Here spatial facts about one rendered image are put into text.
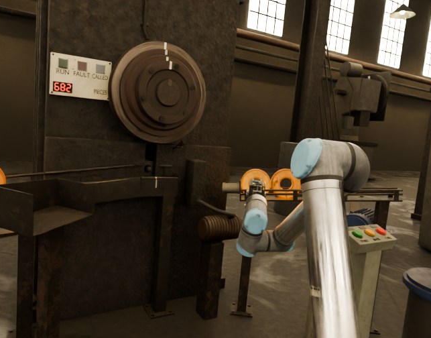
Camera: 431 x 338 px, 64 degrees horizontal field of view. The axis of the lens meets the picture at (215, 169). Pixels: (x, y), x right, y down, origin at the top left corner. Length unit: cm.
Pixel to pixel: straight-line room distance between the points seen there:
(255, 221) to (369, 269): 52
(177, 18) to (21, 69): 599
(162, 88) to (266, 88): 820
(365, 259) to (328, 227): 63
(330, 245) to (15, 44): 729
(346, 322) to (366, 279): 67
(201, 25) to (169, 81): 49
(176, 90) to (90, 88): 40
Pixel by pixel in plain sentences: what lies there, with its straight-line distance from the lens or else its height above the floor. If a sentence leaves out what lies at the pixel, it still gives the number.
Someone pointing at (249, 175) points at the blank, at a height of 75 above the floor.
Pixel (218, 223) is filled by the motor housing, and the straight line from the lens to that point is 173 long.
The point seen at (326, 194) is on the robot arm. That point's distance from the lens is 95.
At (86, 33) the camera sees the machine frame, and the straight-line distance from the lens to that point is 179.
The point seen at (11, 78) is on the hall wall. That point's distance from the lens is 770.
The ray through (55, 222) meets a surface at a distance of 135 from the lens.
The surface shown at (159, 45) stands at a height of 133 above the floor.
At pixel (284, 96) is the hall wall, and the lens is 1011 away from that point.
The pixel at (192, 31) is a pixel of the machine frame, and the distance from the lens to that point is 196.
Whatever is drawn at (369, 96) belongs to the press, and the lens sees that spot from 950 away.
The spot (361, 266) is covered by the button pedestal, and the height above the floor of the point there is 47.
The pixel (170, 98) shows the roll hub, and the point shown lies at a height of 109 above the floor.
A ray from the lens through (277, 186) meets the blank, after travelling 181.
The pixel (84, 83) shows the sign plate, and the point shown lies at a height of 113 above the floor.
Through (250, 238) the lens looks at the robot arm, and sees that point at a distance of 141.
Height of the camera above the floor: 97
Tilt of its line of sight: 7 degrees down
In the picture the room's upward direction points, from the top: 5 degrees clockwise
